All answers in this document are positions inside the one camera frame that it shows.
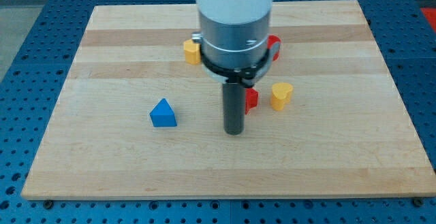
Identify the red star block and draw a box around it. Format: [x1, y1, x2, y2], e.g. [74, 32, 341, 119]
[245, 88, 259, 114]

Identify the blue triangular prism block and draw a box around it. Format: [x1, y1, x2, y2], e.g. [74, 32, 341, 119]
[149, 98, 177, 127]

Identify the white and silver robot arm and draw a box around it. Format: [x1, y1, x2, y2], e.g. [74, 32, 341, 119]
[193, 0, 273, 87]

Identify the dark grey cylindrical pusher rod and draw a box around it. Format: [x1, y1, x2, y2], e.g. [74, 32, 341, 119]
[222, 84, 246, 135]

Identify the red round block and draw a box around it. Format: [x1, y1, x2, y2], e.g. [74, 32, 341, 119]
[268, 35, 281, 61]

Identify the black clamp ring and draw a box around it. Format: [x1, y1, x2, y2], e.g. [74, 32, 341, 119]
[191, 31, 281, 89]

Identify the light wooden board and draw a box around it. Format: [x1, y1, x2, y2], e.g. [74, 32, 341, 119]
[22, 0, 435, 200]

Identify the yellow pentagon block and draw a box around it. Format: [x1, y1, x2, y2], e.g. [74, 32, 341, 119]
[183, 39, 201, 65]

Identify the yellow heart block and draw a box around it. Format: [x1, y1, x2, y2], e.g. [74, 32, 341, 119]
[270, 82, 294, 111]

